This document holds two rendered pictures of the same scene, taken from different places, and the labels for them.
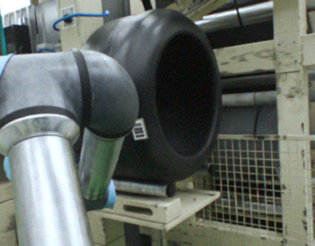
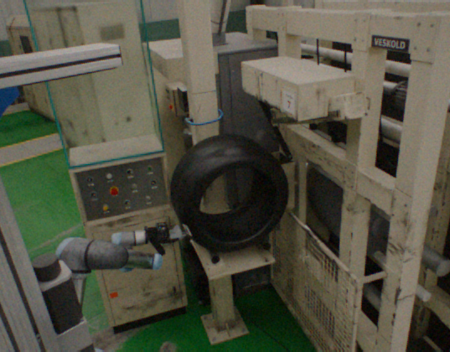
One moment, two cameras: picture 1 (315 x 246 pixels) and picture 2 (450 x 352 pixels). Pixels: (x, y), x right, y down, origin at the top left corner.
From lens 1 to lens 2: 1.44 m
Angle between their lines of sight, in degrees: 37
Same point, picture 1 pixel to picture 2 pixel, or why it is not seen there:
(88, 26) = (203, 128)
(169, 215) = (211, 272)
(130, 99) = (109, 265)
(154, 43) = (201, 183)
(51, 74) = (75, 256)
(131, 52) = (185, 187)
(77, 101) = (84, 266)
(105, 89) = (93, 265)
